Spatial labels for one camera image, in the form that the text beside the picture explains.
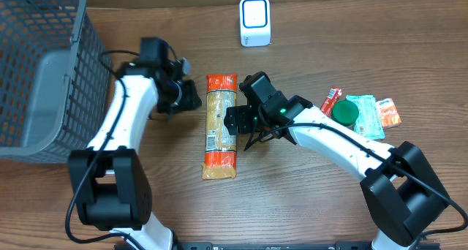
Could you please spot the green lid jar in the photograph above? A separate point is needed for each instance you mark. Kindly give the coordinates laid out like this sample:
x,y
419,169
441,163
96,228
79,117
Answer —
x,y
345,113

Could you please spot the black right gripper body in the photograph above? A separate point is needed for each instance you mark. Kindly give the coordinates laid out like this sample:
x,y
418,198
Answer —
x,y
234,119

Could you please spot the orange tissue pack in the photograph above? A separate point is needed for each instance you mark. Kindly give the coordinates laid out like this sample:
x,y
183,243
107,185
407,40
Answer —
x,y
388,113

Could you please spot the white barcode scanner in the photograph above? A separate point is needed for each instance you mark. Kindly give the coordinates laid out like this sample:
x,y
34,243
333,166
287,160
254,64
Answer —
x,y
255,23

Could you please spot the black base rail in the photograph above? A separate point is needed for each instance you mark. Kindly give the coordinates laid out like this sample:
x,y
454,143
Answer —
x,y
342,245

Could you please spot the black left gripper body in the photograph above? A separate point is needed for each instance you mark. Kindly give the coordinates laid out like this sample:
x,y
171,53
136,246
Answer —
x,y
189,99

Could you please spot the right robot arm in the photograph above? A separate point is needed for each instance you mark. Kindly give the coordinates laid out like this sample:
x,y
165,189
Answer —
x,y
401,189

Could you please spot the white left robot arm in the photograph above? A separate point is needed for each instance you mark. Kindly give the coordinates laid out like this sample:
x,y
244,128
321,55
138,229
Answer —
x,y
112,196

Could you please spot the orange spaghetti package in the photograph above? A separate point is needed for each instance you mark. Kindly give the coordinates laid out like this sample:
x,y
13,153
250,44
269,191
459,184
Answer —
x,y
220,145

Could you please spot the teal tissue pack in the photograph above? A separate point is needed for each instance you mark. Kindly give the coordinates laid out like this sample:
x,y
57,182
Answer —
x,y
368,123

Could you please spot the grey plastic basket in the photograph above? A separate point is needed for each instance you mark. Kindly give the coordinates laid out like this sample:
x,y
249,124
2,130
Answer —
x,y
54,80

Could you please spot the red stick sachet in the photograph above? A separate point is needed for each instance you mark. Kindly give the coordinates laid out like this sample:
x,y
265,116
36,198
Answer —
x,y
331,99

